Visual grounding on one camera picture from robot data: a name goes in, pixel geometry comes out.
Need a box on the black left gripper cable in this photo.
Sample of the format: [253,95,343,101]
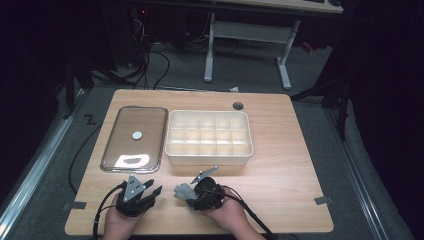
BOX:
[92,181,129,240]

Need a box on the white table frame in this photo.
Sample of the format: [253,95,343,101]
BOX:
[203,0,344,91]

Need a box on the person's right hand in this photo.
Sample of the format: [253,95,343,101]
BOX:
[201,187,249,234]

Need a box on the grey tape strip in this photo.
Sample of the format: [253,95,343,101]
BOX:
[314,195,334,206]
[63,201,87,211]

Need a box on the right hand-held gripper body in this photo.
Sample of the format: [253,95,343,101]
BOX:
[190,165,225,211]

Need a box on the bundle of black cables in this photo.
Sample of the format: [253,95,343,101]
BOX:
[128,14,172,91]

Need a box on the white compartment storage box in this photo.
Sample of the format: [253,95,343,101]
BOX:
[164,109,254,167]

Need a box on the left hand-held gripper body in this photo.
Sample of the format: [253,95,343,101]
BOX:
[115,174,156,218]

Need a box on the silver floor rail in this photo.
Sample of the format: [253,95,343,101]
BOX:
[324,108,391,240]
[0,89,86,234]

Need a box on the black floor cable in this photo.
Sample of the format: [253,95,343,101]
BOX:
[68,123,104,195]

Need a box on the black metal stand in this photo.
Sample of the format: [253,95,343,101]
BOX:
[289,74,354,141]
[62,56,95,120]

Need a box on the clear plastic box lid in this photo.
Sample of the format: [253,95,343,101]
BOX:
[100,105,169,174]

